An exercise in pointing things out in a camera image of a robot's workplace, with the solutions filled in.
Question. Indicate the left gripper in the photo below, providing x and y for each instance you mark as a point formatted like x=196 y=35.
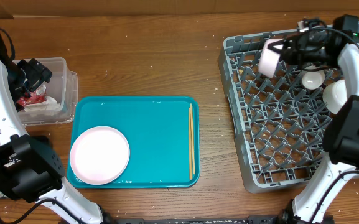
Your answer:
x=37 y=73

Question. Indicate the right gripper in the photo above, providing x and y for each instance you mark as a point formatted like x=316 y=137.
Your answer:
x=299 y=50

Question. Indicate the small white plate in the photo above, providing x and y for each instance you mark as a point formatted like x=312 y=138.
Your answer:
x=268 y=60

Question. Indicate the red snack wrapper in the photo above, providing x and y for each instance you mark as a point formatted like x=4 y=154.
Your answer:
x=37 y=96

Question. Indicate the white napkin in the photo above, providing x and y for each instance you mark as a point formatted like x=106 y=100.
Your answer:
x=49 y=104

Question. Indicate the white upturned cup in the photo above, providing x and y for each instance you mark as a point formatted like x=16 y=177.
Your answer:
x=312 y=80

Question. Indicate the pale green bowl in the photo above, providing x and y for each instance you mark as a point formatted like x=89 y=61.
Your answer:
x=335 y=96

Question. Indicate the wooden chopstick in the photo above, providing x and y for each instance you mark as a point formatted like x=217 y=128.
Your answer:
x=192 y=139
x=190 y=146

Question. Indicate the large pink plate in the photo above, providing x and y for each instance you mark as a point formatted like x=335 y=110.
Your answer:
x=99 y=155

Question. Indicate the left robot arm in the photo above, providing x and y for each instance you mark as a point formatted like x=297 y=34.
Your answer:
x=67 y=201

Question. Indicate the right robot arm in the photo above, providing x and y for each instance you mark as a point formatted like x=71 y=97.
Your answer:
x=340 y=162

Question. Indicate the grey dishwasher rack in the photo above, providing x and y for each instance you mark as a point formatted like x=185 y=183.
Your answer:
x=279 y=124

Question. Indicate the black waste tray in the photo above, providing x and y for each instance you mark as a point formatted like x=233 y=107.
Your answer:
x=29 y=167

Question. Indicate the clear plastic bin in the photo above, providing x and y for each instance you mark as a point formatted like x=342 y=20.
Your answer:
x=63 y=88

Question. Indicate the teal plastic tray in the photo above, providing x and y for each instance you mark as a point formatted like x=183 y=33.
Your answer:
x=157 y=130

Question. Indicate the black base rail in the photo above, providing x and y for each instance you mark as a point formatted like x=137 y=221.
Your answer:
x=254 y=219

